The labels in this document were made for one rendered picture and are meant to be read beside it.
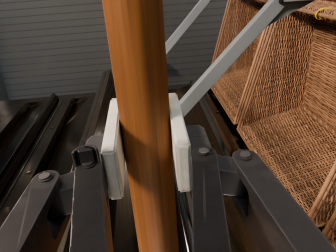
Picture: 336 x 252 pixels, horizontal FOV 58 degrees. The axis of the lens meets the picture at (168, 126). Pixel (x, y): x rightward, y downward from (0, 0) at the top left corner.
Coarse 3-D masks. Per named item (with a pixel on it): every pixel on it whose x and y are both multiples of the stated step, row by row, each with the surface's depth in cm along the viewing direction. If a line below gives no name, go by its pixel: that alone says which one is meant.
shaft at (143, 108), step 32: (128, 0) 14; (160, 0) 15; (128, 32) 14; (160, 32) 15; (128, 64) 15; (160, 64) 16; (128, 96) 16; (160, 96) 16; (128, 128) 17; (160, 128) 17; (128, 160) 18; (160, 160) 18; (160, 192) 19; (160, 224) 20
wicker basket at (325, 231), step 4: (332, 216) 65; (328, 220) 66; (332, 220) 65; (324, 224) 67; (328, 224) 66; (332, 224) 65; (324, 228) 66; (328, 228) 66; (332, 228) 66; (324, 232) 66; (328, 232) 67; (332, 232) 67; (328, 236) 67; (332, 236) 67; (332, 240) 68; (332, 244) 68
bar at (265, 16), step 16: (208, 0) 96; (272, 0) 52; (288, 0) 51; (304, 0) 53; (192, 16) 98; (256, 16) 54; (272, 16) 53; (176, 32) 100; (240, 32) 55; (256, 32) 54; (240, 48) 55; (224, 64) 57; (208, 80) 58; (192, 96) 59; (176, 192) 38; (176, 208) 36
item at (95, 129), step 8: (104, 80) 151; (112, 80) 165; (104, 88) 140; (112, 88) 159; (104, 96) 133; (112, 96) 153; (96, 104) 124; (104, 104) 129; (96, 112) 117; (104, 112) 126; (96, 120) 110; (104, 120) 122; (96, 128) 106; (104, 128) 119; (88, 136) 100; (64, 232) 63; (64, 240) 61; (64, 248) 60
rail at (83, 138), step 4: (104, 72) 164; (104, 76) 158; (100, 80) 153; (100, 84) 147; (100, 88) 142; (96, 92) 138; (96, 96) 133; (96, 100) 129; (92, 104) 125; (92, 108) 121; (92, 112) 118; (88, 116) 115; (92, 116) 115; (88, 120) 112; (88, 124) 109; (84, 128) 106; (88, 128) 106; (84, 132) 104; (84, 136) 101; (80, 140) 99; (84, 140) 98; (80, 144) 96; (72, 164) 87; (72, 168) 85
